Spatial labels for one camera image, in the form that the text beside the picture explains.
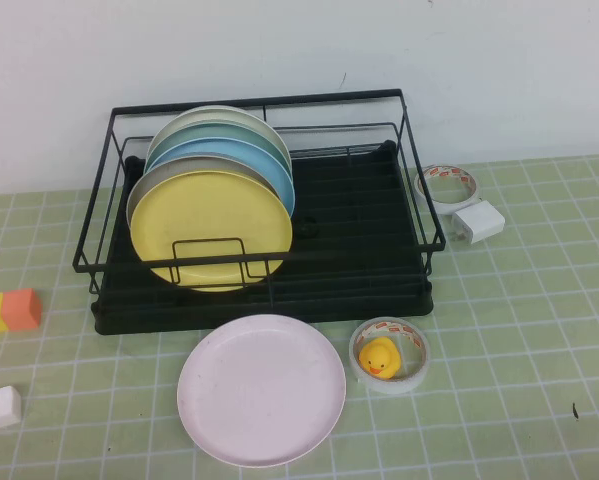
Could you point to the grey plate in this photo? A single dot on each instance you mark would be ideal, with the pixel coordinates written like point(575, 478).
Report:
point(149, 182)

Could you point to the yellow plate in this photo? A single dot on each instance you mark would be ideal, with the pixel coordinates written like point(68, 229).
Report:
point(204, 215)

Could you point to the blue plate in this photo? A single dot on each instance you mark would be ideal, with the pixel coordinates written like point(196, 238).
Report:
point(259, 160)

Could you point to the white cube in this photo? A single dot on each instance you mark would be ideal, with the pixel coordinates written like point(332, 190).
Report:
point(0, 407)

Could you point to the black plastic drain tray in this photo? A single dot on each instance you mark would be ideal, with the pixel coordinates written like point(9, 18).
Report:
point(359, 280)

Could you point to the white tape roll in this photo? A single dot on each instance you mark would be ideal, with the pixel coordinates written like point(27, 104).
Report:
point(449, 206)
point(394, 387)

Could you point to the pink plate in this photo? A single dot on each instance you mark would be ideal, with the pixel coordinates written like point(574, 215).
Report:
point(259, 395)

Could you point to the green plate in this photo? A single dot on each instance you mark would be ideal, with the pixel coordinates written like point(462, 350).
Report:
point(204, 134)

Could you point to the yellow rubber duck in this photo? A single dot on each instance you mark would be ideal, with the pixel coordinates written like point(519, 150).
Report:
point(376, 357)

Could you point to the cream plate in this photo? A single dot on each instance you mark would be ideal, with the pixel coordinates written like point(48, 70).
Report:
point(204, 116)

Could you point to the white charger adapter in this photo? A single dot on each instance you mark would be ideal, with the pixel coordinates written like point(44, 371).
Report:
point(479, 220)

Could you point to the orange block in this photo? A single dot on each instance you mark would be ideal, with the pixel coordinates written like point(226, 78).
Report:
point(21, 310)

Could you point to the green checked table mat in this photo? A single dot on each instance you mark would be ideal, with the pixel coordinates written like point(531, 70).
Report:
point(529, 350)

